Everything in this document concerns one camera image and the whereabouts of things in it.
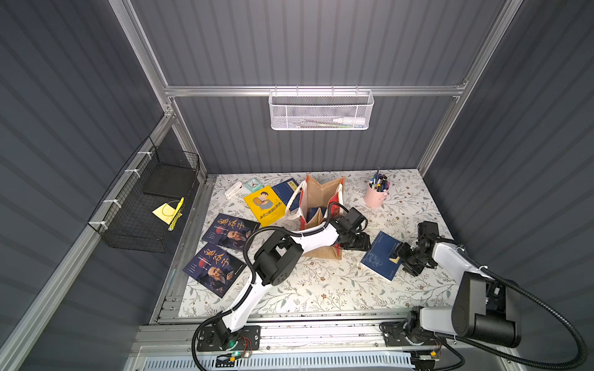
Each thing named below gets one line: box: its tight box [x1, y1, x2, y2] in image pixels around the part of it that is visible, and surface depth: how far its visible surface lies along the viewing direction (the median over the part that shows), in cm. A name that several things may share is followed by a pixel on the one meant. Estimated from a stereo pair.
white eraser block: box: [224, 180, 243, 199], surface depth 113 cm
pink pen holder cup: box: [364, 166, 391, 208], surface depth 103 cm
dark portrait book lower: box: [182, 242, 248, 299], surface depth 88 cm
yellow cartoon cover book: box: [243, 185, 287, 228], surface depth 109 cm
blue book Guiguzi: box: [360, 231, 403, 282], surface depth 92 cm
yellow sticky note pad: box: [151, 202, 184, 225], surface depth 75 cm
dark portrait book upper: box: [201, 212, 261, 252], surface depth 101 cm
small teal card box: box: [245, 177, 263, 193], surface depth 117 cm
